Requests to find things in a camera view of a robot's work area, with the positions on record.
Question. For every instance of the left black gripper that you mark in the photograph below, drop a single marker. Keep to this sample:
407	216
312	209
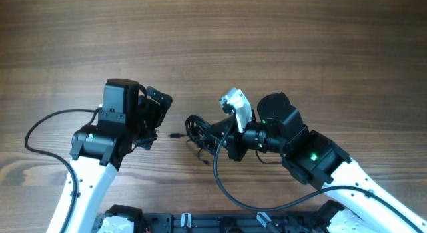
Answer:
165	101

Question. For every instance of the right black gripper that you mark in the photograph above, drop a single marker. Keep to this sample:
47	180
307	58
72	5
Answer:
237	149

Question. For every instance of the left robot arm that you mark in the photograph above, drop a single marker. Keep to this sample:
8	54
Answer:
129	116

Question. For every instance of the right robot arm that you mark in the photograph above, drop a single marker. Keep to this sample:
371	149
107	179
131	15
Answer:
357	203

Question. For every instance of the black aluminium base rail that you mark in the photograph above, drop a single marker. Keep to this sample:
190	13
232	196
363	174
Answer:
297	222

